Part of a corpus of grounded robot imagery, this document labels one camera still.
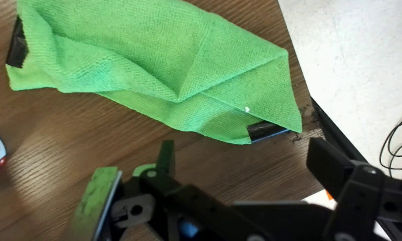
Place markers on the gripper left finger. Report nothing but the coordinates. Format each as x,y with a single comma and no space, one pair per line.
187,204

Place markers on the green block with grey edge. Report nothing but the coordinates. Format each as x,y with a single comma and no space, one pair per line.
95,197

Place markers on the green microfibre cloth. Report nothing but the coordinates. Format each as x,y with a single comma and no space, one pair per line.
160,53

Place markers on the black cylinder with blue edge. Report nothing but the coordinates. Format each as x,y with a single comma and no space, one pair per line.
262,130

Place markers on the black flat object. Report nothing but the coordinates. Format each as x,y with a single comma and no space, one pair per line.
17,47

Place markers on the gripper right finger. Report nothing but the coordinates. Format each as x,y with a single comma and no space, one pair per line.
358,197

